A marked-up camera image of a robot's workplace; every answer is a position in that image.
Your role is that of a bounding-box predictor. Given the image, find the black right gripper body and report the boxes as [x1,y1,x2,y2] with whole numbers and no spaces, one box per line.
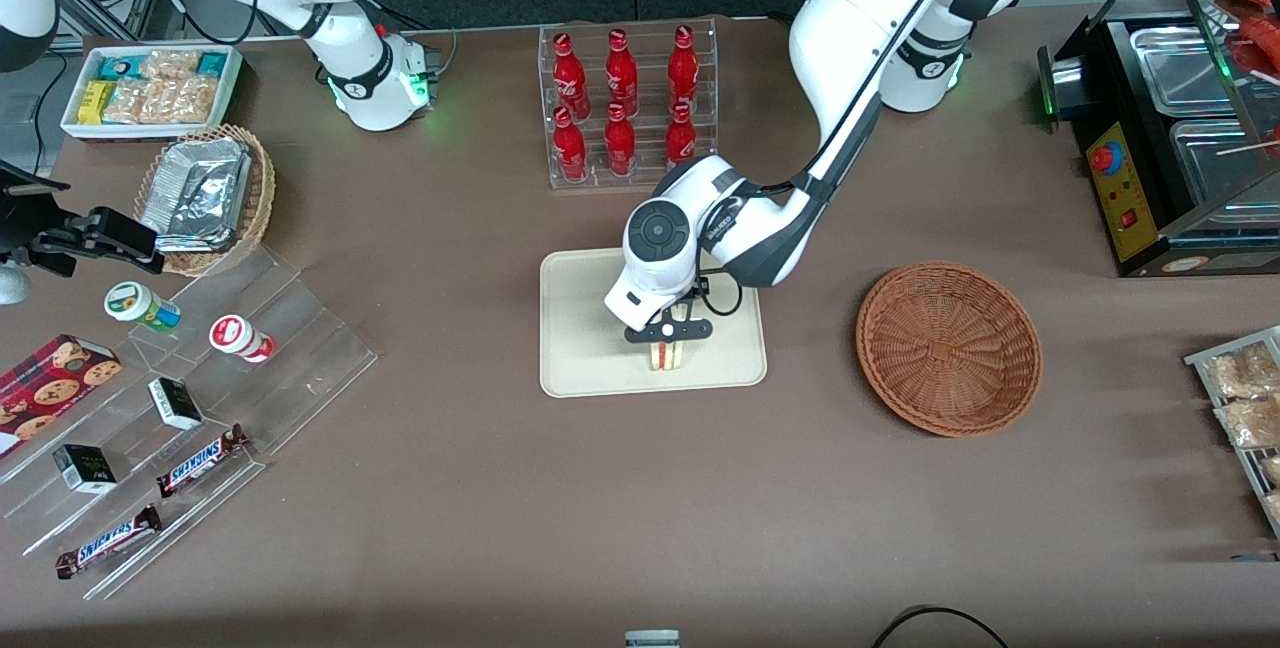
[0,160,77,265]

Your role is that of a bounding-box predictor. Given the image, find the beige plastic tray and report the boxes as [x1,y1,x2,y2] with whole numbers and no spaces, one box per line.
[538,246,769,400]

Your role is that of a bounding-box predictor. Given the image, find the oval wicker basket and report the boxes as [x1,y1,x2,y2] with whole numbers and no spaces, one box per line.
[133,123,277,278]

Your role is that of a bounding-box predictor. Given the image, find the round brown wicker basket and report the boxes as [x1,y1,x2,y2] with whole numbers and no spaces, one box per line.
[855,260,1044,439]

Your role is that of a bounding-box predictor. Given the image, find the green lid yogurt cup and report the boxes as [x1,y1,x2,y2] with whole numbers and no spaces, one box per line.
[103,280,184,335]

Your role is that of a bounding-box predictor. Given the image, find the stacked aluminium foil trays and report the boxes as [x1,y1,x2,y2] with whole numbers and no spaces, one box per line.
[139,136,253,253]

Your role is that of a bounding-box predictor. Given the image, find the white rectangular snack bin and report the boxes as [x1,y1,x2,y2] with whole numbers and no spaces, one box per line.
[60,43,245,143]

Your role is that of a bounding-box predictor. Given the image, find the red chocolate cookie box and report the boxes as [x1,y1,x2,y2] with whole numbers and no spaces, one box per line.
[0,332,124,460]

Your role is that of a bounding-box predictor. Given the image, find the clear rice cracker bag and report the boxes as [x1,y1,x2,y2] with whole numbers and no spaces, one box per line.
[141,76,218,125]
[103,79,147,125]
[139,49,202,83]

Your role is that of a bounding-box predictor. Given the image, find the red cola bottle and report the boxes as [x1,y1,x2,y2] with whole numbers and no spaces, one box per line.
[664,102,698,169]
[552,32,592,121]
[605,28,640,119]
[603,102,638,178]
[552,105,590,184]
[667,24,701,116]

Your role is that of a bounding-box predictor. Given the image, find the red lid yogurt cup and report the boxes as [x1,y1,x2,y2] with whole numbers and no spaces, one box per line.
[208,313,276,365]

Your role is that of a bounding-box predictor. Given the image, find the small black box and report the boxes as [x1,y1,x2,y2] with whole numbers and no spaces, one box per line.
[147,376,205,432]
[51,443,119,496]

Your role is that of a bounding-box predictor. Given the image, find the clear acrylic stepped display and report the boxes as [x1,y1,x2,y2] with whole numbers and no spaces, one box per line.
[0,242,380,602]

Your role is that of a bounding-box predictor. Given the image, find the Snickers chocolate bar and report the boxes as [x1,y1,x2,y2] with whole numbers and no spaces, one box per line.
[155,423,252,500]
[54,504,164,581]

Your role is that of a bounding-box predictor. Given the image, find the clear acrylic bottle rack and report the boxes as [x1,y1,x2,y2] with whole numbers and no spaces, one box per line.
[537,15,720,192]

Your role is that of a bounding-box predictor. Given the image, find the black food warmer machine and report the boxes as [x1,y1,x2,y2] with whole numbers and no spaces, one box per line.
[1034,0,1280,280]

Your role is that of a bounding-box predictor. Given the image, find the steel food pan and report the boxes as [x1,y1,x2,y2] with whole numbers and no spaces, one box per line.
[1128,22,1239,119]
[1168,116,1280,211]

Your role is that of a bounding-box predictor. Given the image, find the red sausages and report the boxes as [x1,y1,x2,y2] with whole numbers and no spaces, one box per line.
[1222,0,1280,79]

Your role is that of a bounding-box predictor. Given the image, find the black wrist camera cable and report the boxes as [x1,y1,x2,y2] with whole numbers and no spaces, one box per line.
[696,272,747,318]

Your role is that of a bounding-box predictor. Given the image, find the right base cables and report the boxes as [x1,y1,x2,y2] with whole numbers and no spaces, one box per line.
[362,0,459,81]

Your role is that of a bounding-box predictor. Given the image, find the black looped floor cable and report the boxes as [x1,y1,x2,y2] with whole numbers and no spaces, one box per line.
[869,605,1012,648]

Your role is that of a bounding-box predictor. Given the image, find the white wire rack tray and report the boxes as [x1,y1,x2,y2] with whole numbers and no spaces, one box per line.
[1182,325,1280,540]

